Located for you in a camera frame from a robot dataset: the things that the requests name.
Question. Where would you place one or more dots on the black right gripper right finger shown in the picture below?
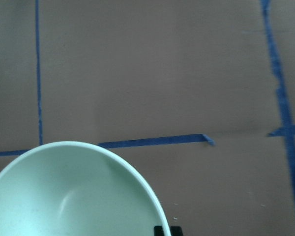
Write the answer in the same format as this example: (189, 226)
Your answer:
(176, 231)

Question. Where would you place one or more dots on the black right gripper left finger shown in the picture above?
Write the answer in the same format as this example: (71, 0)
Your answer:
(158, 231)

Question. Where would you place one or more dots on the green bowl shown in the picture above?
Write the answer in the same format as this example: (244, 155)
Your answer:
(76, 189)

